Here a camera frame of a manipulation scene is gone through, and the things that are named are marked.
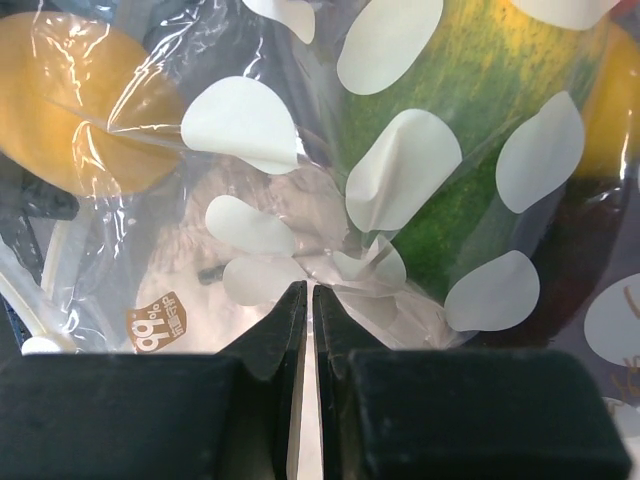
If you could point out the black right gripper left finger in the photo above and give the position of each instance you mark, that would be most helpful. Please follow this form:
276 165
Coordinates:
230 415

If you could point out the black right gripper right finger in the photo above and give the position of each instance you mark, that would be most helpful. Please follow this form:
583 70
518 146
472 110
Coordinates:
456 413

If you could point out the dark purple fake plum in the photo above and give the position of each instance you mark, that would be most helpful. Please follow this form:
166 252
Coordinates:
595 233

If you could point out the clear polka dot zip bag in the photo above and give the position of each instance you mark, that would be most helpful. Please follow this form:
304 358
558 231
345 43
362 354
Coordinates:
259 82

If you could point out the green fake fruit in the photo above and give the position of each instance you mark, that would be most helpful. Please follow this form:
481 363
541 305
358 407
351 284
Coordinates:
457 117

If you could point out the orange fake fruit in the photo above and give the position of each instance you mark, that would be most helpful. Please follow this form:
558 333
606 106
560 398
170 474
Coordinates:
611 113

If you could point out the yellow fake lemon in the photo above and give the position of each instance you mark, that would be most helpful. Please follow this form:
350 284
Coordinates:
84 107

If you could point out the beige folded fabric garment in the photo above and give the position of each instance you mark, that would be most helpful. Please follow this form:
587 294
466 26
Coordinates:
245 236

